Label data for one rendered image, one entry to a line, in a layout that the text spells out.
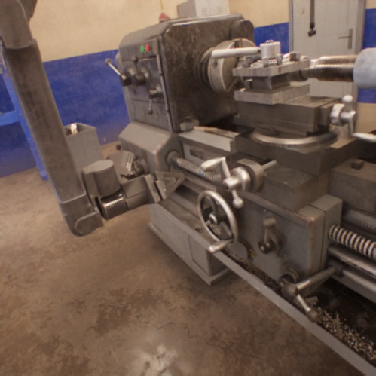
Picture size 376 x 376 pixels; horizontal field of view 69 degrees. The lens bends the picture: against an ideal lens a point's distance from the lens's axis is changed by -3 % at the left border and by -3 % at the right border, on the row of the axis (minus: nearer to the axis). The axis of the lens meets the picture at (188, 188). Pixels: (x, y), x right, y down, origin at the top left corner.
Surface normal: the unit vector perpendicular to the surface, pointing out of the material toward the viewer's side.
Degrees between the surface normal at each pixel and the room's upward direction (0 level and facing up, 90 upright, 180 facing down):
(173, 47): 90
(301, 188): 90
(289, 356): 0
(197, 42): 90
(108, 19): 90
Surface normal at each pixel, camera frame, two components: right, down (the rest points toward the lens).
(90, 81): 0.54, 0.31
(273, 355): -0.14, -0.88
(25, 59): 0.61, 0.47
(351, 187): -0.83, 0.36
